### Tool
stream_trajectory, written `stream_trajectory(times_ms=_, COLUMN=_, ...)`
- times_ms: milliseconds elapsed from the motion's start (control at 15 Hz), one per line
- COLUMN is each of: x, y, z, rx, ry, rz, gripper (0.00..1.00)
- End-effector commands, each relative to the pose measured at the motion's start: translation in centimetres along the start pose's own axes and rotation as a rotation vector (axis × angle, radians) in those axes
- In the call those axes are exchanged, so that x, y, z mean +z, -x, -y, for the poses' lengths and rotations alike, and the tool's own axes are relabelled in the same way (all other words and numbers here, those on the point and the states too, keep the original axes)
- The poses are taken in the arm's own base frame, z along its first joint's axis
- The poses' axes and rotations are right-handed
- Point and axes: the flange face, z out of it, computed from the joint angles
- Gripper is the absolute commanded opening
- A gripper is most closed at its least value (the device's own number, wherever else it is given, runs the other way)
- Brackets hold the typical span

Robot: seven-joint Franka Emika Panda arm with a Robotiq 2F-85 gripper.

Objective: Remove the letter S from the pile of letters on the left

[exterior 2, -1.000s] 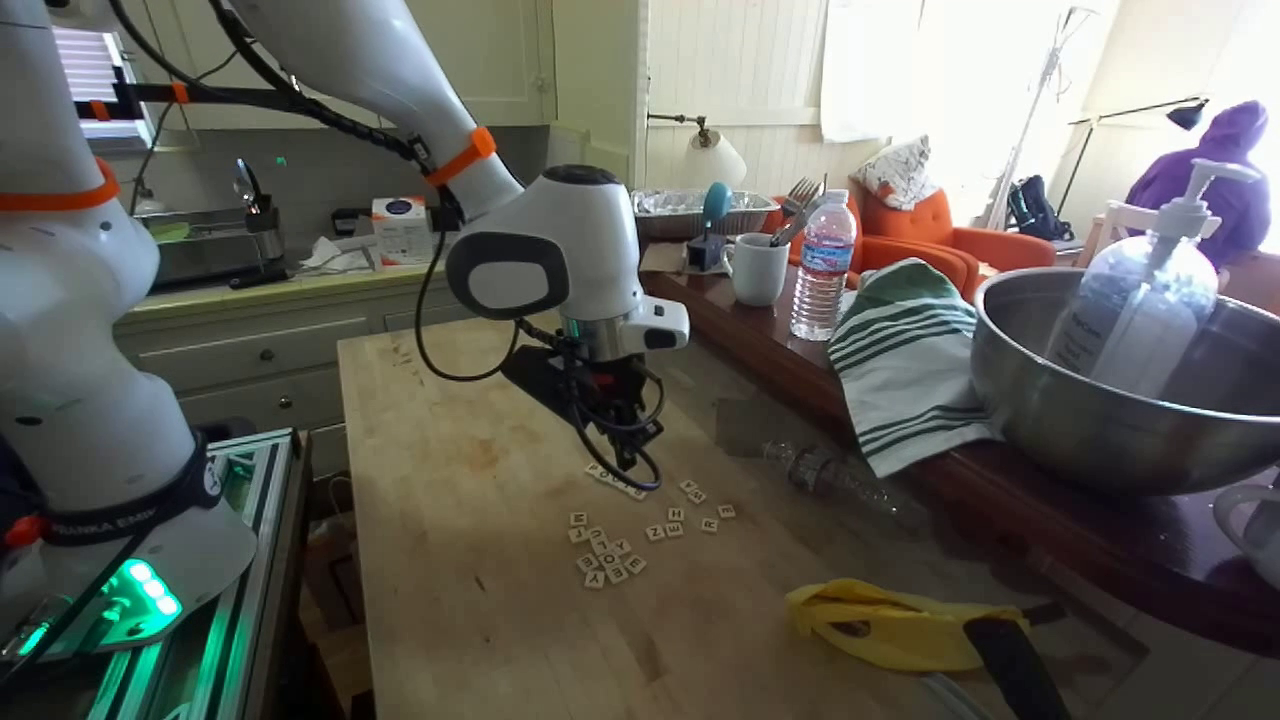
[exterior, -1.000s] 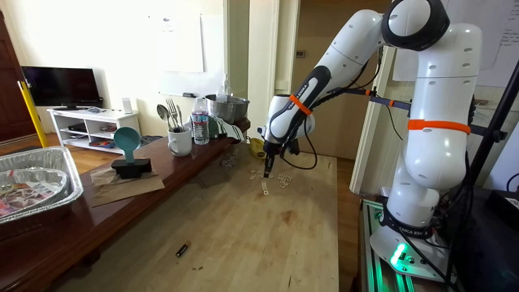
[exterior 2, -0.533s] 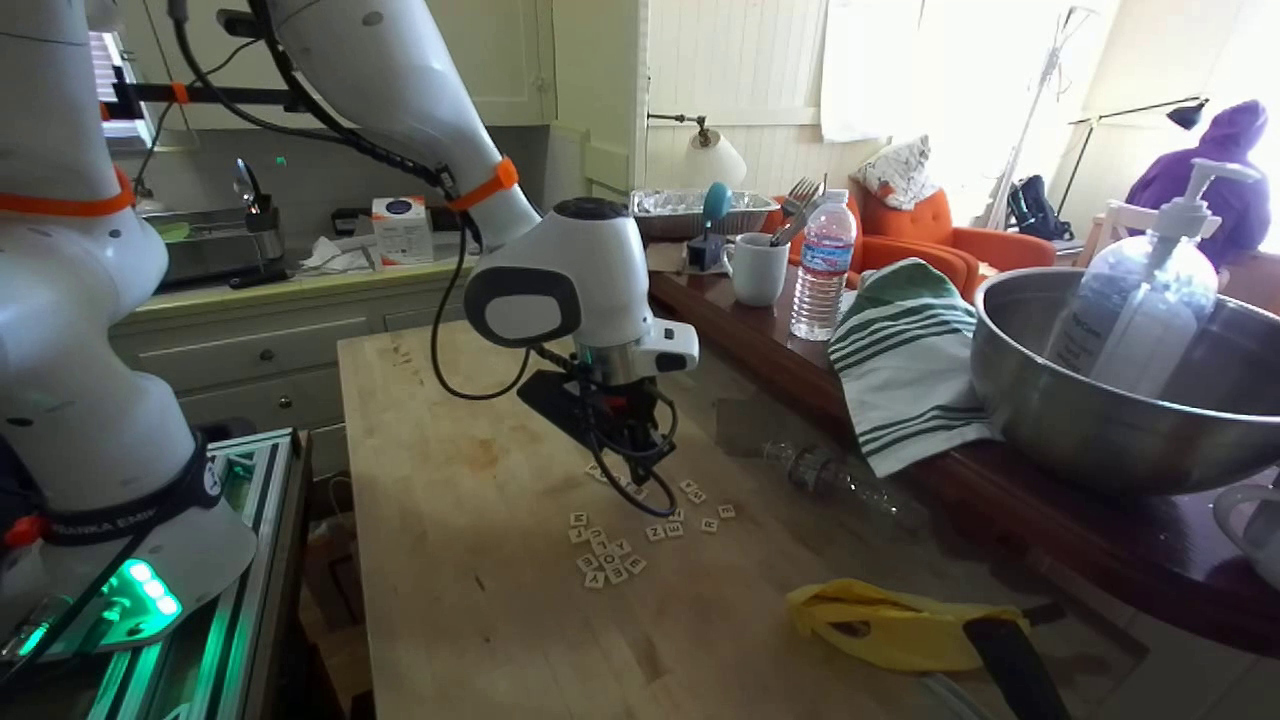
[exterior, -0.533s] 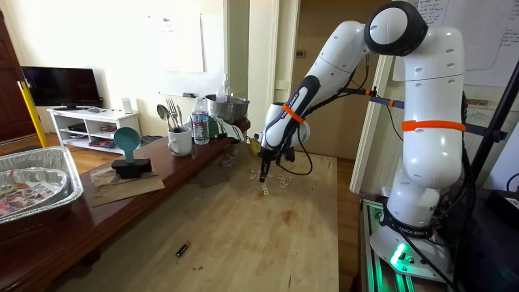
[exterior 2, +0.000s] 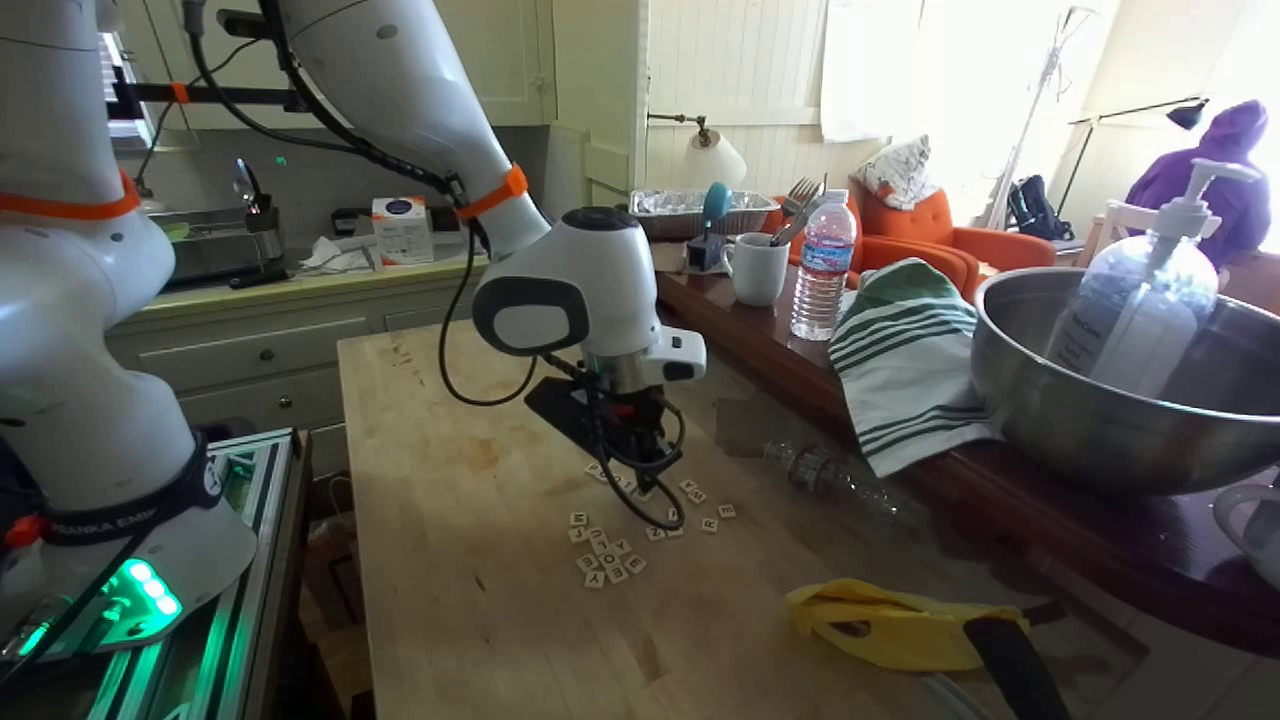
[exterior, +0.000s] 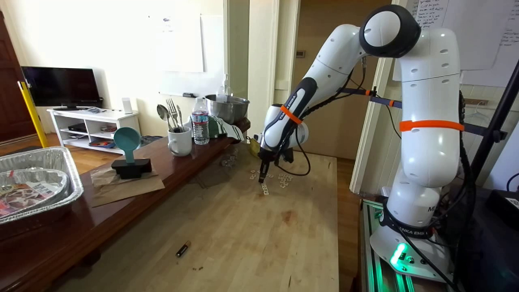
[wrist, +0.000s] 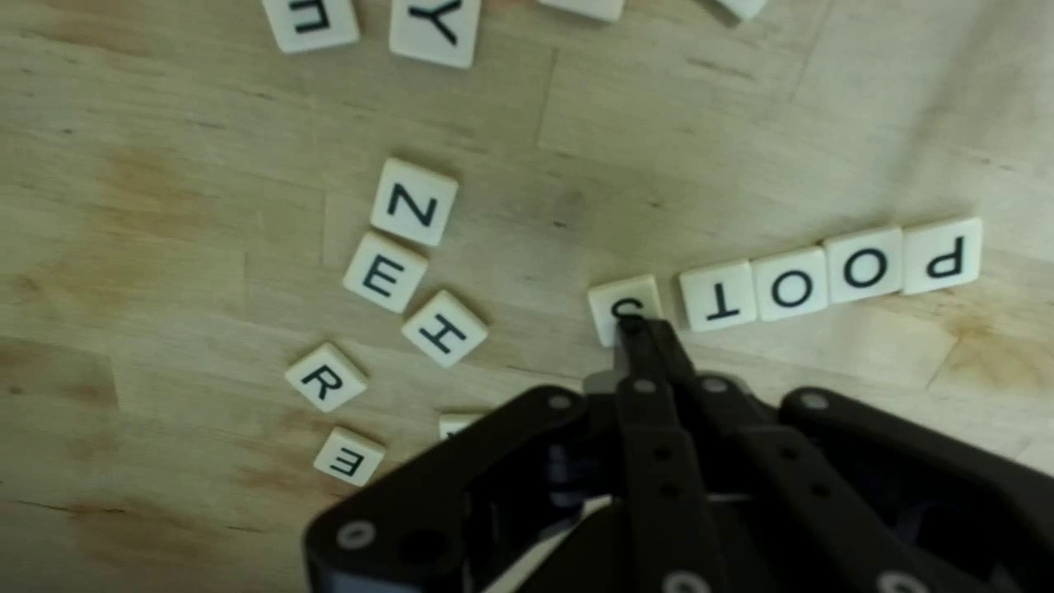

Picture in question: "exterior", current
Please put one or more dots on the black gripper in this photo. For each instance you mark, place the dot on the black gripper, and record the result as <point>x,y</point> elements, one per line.
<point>270,155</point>

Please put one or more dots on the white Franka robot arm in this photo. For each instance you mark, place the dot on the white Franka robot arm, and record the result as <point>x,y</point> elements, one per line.
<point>431,140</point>

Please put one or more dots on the green striped white towel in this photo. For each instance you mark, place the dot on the green striped white towel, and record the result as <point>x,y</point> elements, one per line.
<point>228,130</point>

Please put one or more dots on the large steel mixing bowl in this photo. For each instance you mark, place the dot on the large steel mixing bowl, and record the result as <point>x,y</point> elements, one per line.
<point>230,107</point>

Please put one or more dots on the clear plastic water bottle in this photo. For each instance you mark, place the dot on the clear plastic water bottle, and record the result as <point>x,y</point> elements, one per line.
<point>200,127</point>

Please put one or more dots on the white ceramic mug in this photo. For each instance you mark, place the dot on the white ceramic mug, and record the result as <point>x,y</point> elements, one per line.
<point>181,142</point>

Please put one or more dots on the brown wooden door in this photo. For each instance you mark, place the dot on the brown wooden door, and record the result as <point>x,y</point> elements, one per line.
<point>346,135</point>

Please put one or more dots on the clear pump dispenser bottle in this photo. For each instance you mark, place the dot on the clear pump dispenser bottle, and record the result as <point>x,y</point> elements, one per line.
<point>225,88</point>

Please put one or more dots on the metal spoons in mug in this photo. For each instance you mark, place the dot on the metal spoons in mug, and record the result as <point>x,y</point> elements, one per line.
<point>170,114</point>

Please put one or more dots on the small black marker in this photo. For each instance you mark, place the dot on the small black marker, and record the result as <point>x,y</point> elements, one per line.
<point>183,250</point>

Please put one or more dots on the brown paper sheet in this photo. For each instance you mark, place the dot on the brown paper sheet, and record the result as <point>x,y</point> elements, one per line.
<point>131,189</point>

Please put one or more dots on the teal scoop on black base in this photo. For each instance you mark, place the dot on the teal scoop on black base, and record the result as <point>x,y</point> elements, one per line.
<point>129,151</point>

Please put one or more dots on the white television stand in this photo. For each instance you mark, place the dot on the white television stand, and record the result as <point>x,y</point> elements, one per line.
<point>92,130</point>

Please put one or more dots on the dark wooden side counter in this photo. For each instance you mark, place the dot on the dark wooden side counter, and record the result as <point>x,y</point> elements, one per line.
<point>82,228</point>

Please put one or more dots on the black flat television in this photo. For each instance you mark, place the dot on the black flat television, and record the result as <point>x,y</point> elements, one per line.
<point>63,86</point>

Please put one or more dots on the aluminium foil tray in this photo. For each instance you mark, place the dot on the aluminium foil tray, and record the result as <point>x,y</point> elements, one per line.
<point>35,180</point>

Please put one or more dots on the black tripod pole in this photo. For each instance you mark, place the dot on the black tripod pole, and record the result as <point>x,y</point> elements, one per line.
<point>496,127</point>

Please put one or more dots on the yellow stick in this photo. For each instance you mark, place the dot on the yellow stick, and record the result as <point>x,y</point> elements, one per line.
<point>33,114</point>

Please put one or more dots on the black control box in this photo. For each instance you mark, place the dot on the black control box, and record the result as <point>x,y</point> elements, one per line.
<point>496,244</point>

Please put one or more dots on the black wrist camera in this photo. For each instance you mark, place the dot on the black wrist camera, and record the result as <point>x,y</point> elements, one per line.
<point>288,155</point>

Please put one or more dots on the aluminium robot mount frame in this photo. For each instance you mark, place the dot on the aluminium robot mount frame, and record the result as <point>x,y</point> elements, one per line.
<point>379,270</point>

